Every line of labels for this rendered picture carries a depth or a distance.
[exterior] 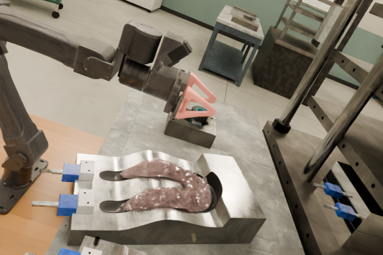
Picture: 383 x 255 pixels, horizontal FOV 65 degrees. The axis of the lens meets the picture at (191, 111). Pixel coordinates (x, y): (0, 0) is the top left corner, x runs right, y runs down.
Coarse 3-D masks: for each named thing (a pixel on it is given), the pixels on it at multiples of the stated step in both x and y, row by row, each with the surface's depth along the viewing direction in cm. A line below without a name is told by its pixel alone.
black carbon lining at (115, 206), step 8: (104, 176) 83; (112, 176) 84; (120, 176) 85; (200, 176) 94; (208, 176) 93; (216, 176) 91; (216, 184) 91; (216, 192) 90; (112, 200) 76; (120, 200) 77; (216, 200) 88; (104, 208) 74; (112, 208) 75; (120, 208) 76; (208, 208) 84
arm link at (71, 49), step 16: (0, 0) 60; (0, 16) 56; (16, 16) 57; (0, 32) 57; (16, 32) 57; (32, 32) 57; (48, 32) 57; (64, 32) 59; (32, 48) 59; (48, 48) 58; (64, 48) 58; (80, 48) 57; (96, 48) 58; (112, 48) 62; (64, 64) 59; (80, 64) 58
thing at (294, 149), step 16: (272, 128) 167; (272, 144) 158; (288, 144) 157; (304, 144) 164; (288, 160) 142; (304, 160) 148; (336, 160) 161; (288, 176) 132; (320, 176) 140; (288, 192) 128; (304, 192) 124; (304, 208) 114; (320, 208) 118; (304, 224) 110; (320, 224) 109; (304, 240) 107; (320, 240) 102; (336, 240) 105
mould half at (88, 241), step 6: (84, 240) 61; (90, 240) 61; (102, 240) 62; (84, 246) 60; (90, 246) 60; (96, 246) 61; (102, 246) 61; (108, 246) 62; (114, 246) 62; (120, 246) 63; (126, 246) 63; (102, 252) 60; (108, 252) 61; (114, 252) 61; (120, 252) 62; (126, 252) 62; (132, 252) 63; (138, 252) 63; (144, 252) 64
